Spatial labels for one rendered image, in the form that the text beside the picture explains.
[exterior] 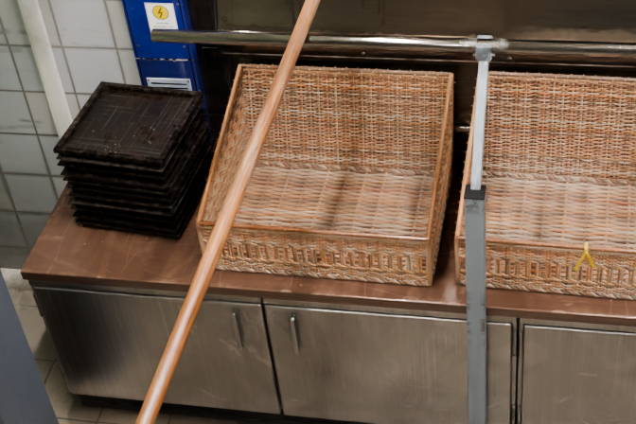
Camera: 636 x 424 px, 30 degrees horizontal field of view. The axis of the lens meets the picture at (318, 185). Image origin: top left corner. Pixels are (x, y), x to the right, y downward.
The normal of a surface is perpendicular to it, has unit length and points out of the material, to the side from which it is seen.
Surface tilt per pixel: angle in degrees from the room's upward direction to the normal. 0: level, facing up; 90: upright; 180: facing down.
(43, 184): 90
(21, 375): 90
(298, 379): 90
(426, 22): 70
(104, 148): 0
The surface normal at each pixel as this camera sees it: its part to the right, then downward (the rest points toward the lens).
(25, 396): 0.97, 0.07
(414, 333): -0.19, 0.65
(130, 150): -0.10, -0.76
